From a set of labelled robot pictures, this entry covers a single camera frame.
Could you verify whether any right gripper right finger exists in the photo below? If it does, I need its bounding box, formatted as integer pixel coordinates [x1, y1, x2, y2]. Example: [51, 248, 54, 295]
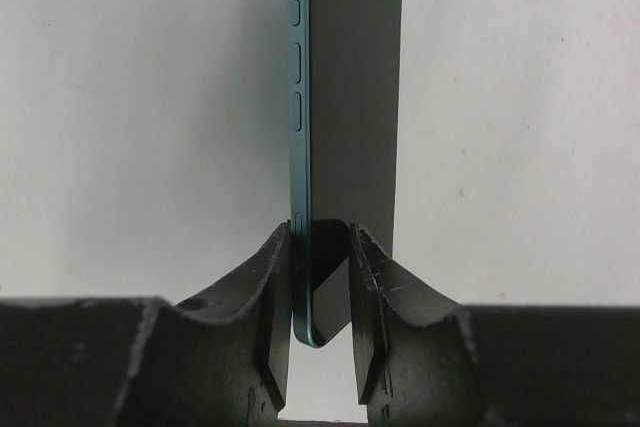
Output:
[349, 224, 639, 426]

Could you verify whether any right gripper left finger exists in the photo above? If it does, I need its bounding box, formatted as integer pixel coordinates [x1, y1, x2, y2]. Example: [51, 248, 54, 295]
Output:
[1, 224, 291, 426]

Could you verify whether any teal blue phone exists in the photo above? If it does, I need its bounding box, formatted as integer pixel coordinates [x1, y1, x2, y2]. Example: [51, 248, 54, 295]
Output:
[288, 0, 402, 348]

